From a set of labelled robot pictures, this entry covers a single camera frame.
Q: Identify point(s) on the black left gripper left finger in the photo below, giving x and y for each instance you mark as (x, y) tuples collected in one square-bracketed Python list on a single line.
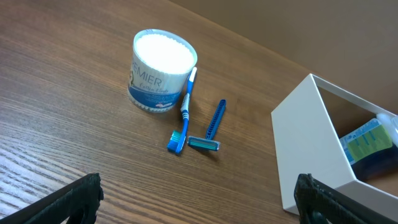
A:
[(76, 202)]

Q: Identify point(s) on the blue white toothbrush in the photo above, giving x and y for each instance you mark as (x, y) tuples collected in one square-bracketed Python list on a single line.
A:
[(177, 139)]

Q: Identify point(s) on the blue disposable razor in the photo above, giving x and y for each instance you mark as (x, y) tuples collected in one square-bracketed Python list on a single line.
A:
[(208, 143)]

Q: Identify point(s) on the white open cardboard box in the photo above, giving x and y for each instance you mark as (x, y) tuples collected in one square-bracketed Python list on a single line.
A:
[(306, 142)]

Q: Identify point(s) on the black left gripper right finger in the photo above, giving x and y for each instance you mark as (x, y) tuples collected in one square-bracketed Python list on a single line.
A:
[(319, 203)]

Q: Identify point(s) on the dark blue spray bottle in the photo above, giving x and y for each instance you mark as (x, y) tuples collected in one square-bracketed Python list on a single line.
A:
[(371, 149)]

